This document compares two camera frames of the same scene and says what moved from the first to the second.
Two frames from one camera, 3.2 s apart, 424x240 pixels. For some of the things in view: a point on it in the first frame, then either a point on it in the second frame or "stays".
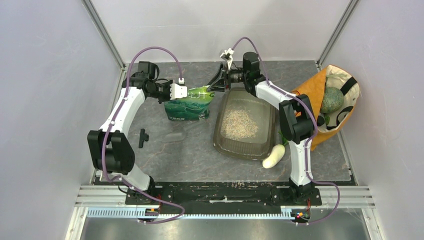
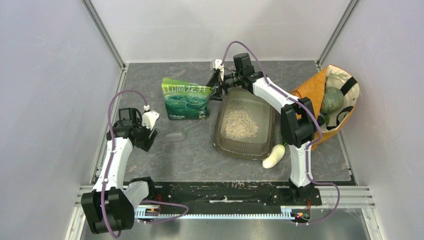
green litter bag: (196, 106) stays
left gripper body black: (162, 91) -> (143, 142)
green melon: (333, 99) stays
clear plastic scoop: (178, 135) stays
